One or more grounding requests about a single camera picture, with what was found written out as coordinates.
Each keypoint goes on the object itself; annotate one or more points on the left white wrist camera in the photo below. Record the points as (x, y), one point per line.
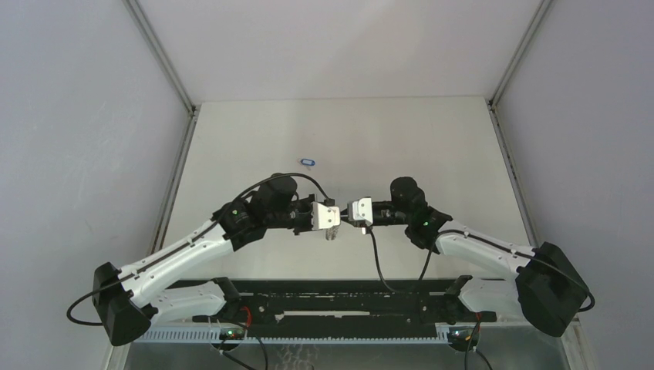
(325, 217)

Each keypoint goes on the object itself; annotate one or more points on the right aluminium frame post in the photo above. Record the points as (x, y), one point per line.
(538, 18)

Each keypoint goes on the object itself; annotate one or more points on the left aluminium frame post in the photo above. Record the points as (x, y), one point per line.
(156, 47)

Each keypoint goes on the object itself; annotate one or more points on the white slotted cable duct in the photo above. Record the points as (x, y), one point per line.
(232, 335)

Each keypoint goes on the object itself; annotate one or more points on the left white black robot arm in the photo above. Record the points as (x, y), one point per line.
(132, 298)

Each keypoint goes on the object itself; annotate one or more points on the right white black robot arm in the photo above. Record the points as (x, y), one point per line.
(538, 284)

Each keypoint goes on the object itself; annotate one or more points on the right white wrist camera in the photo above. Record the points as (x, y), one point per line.
(360, 213)

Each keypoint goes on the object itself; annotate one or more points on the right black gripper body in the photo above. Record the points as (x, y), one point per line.
(389, 216)

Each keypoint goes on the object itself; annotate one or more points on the metal keyring with yellow tip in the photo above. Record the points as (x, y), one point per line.
(331, 233)

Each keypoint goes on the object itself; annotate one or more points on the aluminium frame post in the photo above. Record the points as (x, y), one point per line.
(156, 47)
(538, 18)

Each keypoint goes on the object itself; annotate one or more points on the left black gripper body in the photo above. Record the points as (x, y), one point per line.
(299, 215)

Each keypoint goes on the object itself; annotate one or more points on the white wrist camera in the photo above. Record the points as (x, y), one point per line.
(325, 217)
(360, 213)

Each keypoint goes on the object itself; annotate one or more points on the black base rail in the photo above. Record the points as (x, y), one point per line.
(359, 308)

